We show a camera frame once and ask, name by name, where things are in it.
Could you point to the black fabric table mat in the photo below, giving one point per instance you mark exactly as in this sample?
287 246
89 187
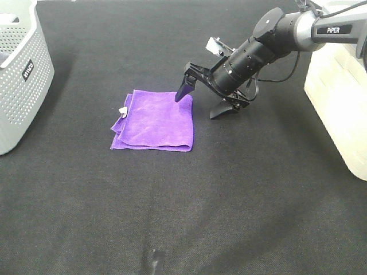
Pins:
263 191

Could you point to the grey perforated plastic basket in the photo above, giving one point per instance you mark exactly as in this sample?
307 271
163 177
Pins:
26 70

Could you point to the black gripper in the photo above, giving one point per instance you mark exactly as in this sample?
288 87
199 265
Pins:
217 79

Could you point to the purple towel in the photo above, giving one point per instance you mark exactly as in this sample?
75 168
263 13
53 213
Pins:
154 121

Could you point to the white plastic bin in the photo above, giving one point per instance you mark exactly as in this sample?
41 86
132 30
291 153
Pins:
336 78

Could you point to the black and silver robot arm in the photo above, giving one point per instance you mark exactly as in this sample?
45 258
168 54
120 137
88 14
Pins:
275 36

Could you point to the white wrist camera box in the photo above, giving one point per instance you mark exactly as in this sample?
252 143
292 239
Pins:
214 47

